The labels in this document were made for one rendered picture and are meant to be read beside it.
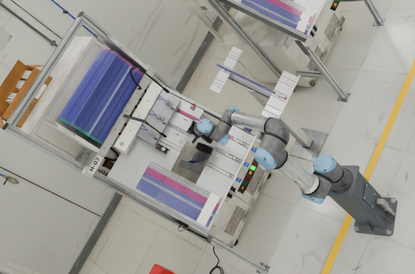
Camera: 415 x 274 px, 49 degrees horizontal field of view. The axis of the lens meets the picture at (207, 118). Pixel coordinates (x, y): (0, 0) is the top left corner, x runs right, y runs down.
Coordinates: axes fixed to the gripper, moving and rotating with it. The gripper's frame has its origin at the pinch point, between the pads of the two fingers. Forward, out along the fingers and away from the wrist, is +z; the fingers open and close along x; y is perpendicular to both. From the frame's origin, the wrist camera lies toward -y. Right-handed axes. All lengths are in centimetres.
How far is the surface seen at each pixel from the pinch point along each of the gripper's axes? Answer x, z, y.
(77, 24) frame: -16, -18, 91
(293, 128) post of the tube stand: -47, 35, -64
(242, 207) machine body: 18, 58, -64
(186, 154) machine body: 5, 61, -8
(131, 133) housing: 18.0, 11.0, 34.5
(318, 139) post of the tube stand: -54, 47, -91
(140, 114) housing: 4.6, 11.3, 35.6
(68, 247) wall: 119, 193, 32
